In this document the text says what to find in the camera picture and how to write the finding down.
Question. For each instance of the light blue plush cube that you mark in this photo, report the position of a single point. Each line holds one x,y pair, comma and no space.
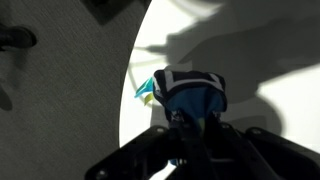
190,96

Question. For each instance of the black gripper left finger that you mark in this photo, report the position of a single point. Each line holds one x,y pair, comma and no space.
133,153

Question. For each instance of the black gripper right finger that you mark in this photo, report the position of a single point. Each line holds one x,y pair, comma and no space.
276,156

